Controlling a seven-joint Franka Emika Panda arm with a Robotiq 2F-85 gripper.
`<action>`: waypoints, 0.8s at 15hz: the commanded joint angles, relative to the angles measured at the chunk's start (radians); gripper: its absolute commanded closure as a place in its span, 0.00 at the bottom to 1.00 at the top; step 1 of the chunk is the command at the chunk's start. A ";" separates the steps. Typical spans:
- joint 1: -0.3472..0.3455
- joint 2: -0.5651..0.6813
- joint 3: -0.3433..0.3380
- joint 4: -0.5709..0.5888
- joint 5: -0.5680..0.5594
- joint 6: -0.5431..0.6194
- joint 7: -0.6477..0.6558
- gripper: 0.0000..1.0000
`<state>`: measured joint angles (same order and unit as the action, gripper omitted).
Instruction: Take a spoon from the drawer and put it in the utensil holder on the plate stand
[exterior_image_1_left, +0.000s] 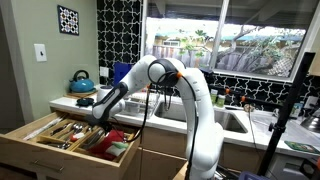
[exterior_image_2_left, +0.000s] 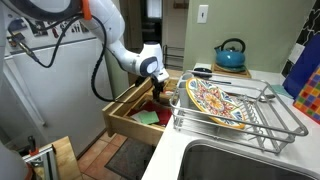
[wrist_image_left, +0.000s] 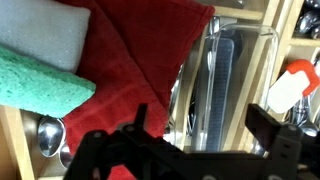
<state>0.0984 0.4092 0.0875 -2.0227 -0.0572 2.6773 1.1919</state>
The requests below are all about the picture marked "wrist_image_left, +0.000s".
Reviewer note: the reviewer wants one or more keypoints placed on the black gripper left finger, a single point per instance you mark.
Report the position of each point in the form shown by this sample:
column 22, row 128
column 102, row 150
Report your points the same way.
column 100, row 156

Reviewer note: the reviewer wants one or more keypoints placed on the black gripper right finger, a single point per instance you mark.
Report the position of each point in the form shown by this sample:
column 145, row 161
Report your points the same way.
column 286, row 150

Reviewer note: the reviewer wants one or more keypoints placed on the clear plastic container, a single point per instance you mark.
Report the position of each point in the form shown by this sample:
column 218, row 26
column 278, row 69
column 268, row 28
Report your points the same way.
column 246, row 83

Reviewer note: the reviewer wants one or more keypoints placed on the silver metal spoon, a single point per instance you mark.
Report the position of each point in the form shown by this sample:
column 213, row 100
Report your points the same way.
column 308, row 128
column 308, row 21
column 65, row 155
column 50, row 135

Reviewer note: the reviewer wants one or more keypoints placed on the dark blue textured utensil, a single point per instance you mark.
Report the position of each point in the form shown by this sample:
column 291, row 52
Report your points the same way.
column 221, row 93

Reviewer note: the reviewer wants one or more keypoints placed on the white scraper with red hook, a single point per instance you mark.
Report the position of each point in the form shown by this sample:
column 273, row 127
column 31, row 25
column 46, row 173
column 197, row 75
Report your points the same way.
column 286, row 93

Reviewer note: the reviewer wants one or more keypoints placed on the green sponge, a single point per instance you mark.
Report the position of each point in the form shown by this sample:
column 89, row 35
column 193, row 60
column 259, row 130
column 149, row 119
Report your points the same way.
column 40, row 86

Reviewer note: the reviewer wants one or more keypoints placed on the red cloth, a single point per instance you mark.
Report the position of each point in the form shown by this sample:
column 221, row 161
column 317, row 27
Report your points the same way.
column 143, row 50

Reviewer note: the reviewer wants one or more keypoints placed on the grey folded cloth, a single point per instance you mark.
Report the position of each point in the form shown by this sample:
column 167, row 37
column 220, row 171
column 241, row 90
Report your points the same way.
column 40, row 30

